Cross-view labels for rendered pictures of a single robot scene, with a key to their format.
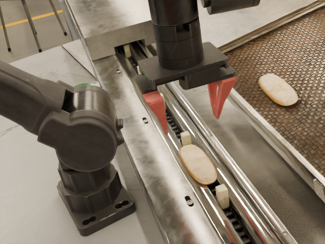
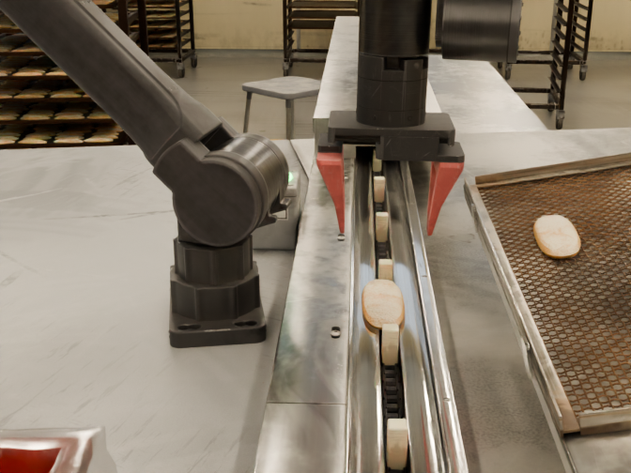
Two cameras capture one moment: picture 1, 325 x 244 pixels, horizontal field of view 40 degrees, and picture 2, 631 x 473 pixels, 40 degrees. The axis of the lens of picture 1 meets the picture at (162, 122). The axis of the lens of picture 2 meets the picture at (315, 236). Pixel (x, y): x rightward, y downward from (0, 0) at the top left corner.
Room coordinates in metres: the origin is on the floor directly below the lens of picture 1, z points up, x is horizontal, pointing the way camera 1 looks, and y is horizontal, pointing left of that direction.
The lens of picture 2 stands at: (-0.19, -0.14, 1.18)
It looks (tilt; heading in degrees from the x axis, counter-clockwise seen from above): 20 degrees down; 14
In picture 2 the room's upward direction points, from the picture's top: straight up
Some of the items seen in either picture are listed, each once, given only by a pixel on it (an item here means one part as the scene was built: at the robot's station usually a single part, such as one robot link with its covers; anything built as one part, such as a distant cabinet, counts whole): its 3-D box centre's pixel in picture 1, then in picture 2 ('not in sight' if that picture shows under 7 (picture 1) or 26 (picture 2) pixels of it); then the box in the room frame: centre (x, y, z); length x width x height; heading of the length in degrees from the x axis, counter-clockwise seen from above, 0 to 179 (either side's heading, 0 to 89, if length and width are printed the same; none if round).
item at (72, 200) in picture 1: (89, 180); (214, 277); (0.51, 0.12, 0.86); 0.12 x 0.09 x 0.08; 22
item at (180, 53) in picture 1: (179, 46); (391, 98); (0.51, -0.04, 1.04); 0.10 x 0.07 x 0.07; 101
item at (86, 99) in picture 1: (89, 132); (235, 199); (0.52, 0.10, 0.94); 0.09 x 0.05 x 0.10; 90
